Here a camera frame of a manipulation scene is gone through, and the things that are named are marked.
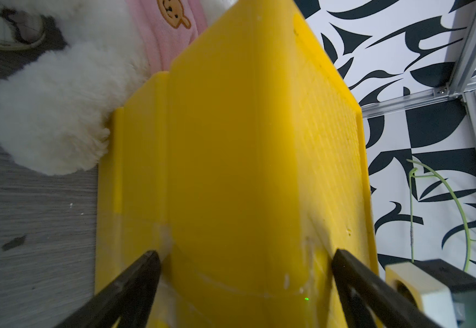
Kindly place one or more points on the white patterned small shoe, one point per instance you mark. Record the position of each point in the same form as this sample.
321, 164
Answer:
20, 31

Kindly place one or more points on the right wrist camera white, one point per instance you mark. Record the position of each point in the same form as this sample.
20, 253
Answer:
439, 290

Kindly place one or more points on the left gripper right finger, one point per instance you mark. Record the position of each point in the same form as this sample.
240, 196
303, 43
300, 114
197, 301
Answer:
366, 299

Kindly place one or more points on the white plush toy pink shirt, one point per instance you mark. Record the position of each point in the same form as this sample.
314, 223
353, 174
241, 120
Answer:
54, 111

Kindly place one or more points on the yellow plastic drawer cabinet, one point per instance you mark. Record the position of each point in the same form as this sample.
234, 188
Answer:
244, 166

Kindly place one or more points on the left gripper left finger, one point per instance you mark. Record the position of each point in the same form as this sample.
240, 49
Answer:
126, 301

